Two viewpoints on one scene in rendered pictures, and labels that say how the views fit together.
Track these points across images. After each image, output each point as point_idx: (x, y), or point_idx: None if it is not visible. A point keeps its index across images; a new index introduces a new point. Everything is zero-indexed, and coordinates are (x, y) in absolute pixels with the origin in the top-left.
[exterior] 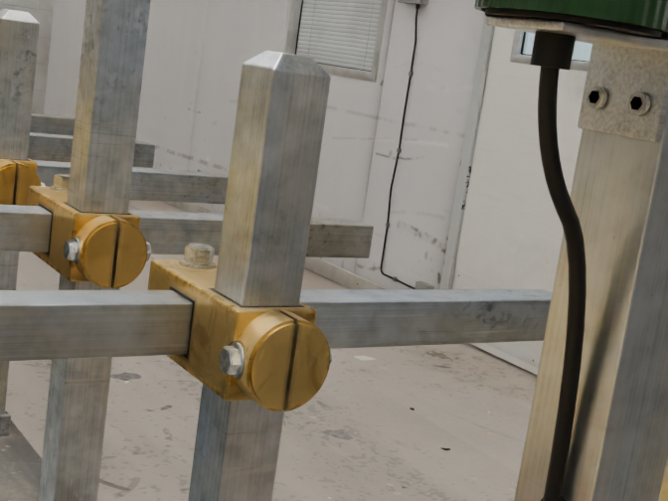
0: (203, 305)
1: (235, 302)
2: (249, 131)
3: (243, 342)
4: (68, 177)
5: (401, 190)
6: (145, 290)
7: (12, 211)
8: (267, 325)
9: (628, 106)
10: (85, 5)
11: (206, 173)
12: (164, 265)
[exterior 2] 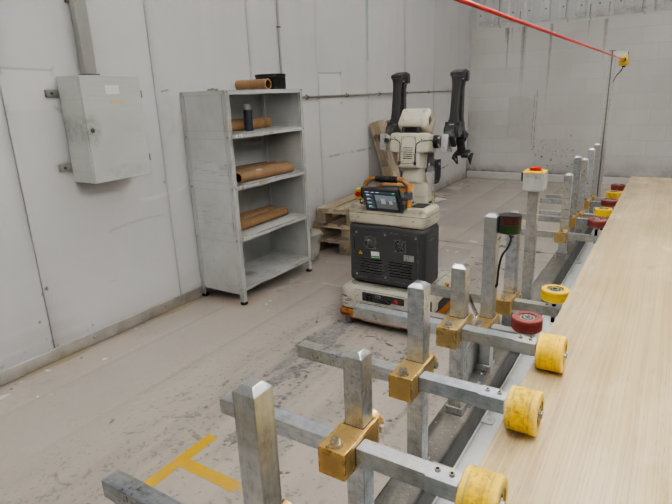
0: (467, 321)
1: (468, 314)
2: (467, 281)
3: (472, 317)
4: (404, 367)
5: None
6: (469, 329)
7: (437, 374)
8: (469, 311)
9: (500, 238)
10: (423, 296)
11: None
12: (458, 327)
